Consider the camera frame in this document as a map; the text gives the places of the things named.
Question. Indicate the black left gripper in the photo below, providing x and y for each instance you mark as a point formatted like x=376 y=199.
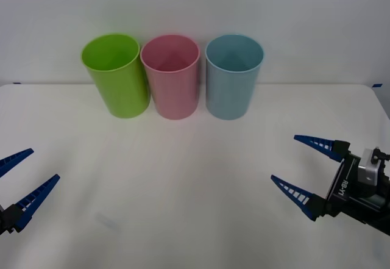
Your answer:
x=2 y=220

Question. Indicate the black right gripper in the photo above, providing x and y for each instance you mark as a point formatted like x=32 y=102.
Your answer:
x=344 y=189

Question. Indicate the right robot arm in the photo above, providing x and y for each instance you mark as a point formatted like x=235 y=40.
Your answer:
x=370 y=166

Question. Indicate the pale blue plastic bin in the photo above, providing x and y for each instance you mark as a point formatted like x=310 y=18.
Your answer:
x=231 y=83

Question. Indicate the yellow-green plastic bin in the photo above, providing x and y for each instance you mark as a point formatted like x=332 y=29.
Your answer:
x=122 y=80

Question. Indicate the pink plastic bin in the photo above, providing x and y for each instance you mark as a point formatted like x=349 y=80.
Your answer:
x=173 y=83

